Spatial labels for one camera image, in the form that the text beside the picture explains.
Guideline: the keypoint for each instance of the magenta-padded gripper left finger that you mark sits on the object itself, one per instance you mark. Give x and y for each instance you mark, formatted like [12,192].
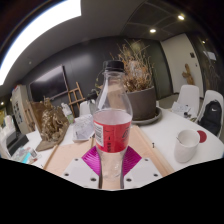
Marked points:
[83,170]

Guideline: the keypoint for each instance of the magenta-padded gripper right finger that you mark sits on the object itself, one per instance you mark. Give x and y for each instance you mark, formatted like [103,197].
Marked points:
[140,170]

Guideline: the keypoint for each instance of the clear red-labelled drink bottle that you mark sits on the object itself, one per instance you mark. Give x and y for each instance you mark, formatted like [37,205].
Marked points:
[111,133]

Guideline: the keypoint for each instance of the beige wooden drawing board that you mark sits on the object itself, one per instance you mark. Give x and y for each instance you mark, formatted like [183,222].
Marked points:
[148,146]

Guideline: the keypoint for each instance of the crumpled printed plastic bag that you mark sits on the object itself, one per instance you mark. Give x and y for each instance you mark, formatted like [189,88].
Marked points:
[83,128]

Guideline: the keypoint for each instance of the white ceramic cup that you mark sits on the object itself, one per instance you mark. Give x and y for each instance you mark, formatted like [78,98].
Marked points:
[185,150]

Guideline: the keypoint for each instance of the metal spoon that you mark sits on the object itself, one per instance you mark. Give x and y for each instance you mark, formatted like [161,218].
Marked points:
[179,139]

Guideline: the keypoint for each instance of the grey pot saucer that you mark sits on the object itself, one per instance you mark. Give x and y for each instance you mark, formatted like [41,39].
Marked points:
[151,120]

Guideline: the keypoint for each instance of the small white figurine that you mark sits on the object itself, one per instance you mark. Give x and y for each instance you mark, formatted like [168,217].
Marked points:
[67,113]

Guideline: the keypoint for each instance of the colourful flat package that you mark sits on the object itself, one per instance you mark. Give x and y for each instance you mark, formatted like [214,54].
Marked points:
[25,155]

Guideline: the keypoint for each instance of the dried plant in grey pot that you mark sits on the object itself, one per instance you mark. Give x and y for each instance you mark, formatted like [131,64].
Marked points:
[143,101]

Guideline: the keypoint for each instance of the black desktop device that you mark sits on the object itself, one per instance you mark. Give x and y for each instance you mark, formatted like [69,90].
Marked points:
[16,143]

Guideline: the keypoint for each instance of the wooden easel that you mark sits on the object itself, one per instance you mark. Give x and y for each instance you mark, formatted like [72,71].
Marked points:
[76,98]

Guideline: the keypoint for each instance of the papers stack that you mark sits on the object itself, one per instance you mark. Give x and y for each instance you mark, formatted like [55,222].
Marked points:
[181,109]

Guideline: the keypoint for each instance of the white cabinet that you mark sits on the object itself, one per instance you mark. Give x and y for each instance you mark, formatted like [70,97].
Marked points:
[20,108]

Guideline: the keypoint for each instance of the black backpack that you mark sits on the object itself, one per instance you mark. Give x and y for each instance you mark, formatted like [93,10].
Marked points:
[210,116]

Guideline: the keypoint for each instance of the white plastic chair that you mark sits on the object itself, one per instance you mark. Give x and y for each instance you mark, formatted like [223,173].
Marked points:
[213,95]
[189,95]

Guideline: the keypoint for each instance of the wooden figure sculpture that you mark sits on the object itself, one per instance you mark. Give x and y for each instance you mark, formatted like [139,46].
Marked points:
[188,75]

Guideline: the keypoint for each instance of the ceiling spot light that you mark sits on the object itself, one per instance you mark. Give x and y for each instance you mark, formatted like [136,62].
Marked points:
[181,17]
[152,30]

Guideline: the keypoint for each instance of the dark wall screen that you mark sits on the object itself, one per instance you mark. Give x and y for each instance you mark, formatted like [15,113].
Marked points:
[50,83]

